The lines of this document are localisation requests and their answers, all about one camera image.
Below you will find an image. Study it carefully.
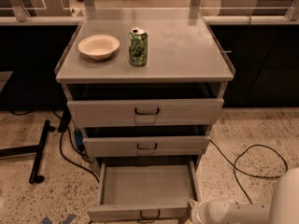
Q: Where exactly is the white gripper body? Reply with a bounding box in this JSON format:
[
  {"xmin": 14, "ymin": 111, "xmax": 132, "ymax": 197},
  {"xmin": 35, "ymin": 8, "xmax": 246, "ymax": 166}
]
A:
[{"xmin": 190, "ymin": 199, "xmax": 237, "ymax": 224}]

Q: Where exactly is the grey drawer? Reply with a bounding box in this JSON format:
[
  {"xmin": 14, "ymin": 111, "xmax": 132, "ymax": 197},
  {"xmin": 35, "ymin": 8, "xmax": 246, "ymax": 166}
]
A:
[
  {"xmin": 67, "ymin": 98, "xmax": 223, "ymax": 128},
  {"xmin": 87, "ymin": 162, "xmax": 200, "ymax": 222},
  {"xmin": 83, "ymin": 136, "xmax": 210, "ymax": 157}
]

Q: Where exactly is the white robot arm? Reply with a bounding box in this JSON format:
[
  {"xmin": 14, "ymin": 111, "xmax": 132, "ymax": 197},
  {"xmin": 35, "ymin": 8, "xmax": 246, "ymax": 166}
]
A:
[{"xmin": 188, "ymin": 168, "xmax": 299, "ymax": 224}]

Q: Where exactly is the grey drawer cabinet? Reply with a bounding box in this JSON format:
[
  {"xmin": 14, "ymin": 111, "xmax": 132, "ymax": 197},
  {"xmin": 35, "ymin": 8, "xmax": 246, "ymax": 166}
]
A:
[{"xmin": 54, "ymin": 8, "xmax": 236, "ymax": 173}]

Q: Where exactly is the blue tape cross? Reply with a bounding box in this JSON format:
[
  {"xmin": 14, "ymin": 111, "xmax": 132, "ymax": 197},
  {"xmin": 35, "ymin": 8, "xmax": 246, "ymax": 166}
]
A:
[{"xmin": 41, "ymin": 214, "xmax": 77, "ymax": 224}]

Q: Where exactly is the black metal stand base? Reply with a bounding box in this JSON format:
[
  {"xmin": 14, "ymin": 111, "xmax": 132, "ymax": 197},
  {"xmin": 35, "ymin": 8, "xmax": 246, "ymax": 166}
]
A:
[{"xmin": 0, "ymin": 119, "xmax": 55, "ymax": 184}]

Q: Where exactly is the green soda can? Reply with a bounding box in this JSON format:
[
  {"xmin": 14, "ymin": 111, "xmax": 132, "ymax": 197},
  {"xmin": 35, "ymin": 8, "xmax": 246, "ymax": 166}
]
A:
[{"xmin": 128, "ymin": 27, "xmax": 148, "ymax": 66}]

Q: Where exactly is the white paper bowl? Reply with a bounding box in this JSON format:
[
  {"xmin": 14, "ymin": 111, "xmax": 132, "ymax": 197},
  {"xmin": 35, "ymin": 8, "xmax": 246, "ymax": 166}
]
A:
[{"xmin": 78, "ymin": 35, "xmax": 120, "ymax": 61}]

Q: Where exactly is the black looped floor cable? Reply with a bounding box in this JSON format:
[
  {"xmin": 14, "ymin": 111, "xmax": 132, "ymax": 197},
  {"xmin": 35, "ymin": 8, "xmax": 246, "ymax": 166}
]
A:
[{"xmin": 210, "ymin": 139, "xmax": 289, "ymax": 205}]

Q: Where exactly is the black cable left of cabinet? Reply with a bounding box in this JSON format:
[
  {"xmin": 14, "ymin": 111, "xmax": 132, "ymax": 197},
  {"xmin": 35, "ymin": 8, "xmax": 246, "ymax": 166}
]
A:
[{"xmin": 51, "ymin": 109, "xmax": 101, "ymax": 184}]

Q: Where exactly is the glass barrier with rail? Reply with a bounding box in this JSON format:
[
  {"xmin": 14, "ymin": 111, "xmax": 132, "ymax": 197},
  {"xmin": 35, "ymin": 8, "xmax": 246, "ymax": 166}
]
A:
[{"xmin": 0, "ymin": 0, "xmax": 298, "ymax": 24}]

